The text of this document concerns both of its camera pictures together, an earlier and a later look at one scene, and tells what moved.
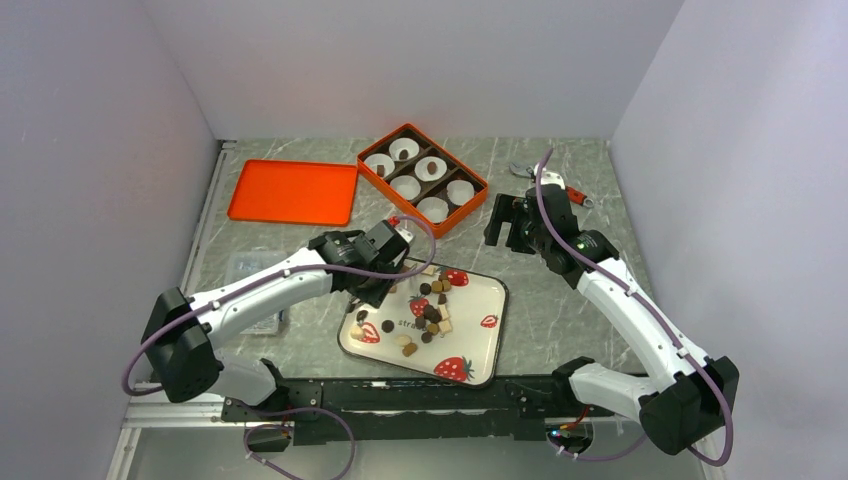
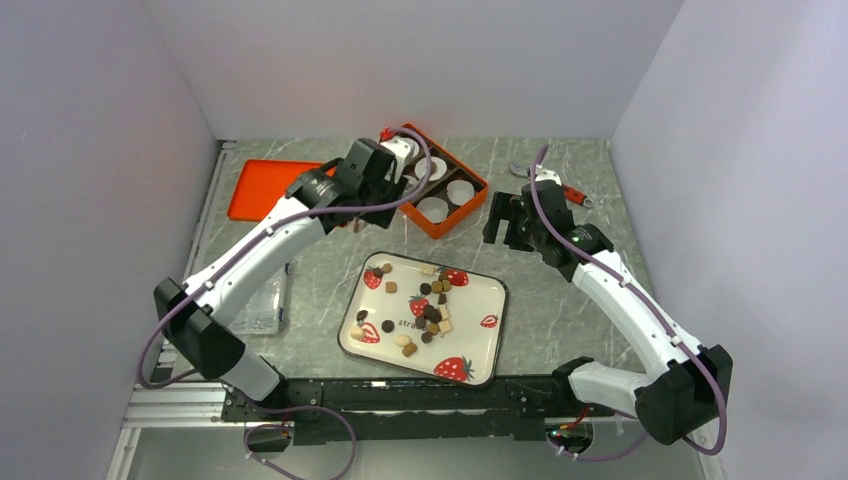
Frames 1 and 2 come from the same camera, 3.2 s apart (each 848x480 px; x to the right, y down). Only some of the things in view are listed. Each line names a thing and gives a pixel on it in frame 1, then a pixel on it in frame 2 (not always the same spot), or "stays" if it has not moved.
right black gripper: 509,209 stays
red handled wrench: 571,193 stays
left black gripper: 373,297 → 380,217
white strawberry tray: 436,321 stays
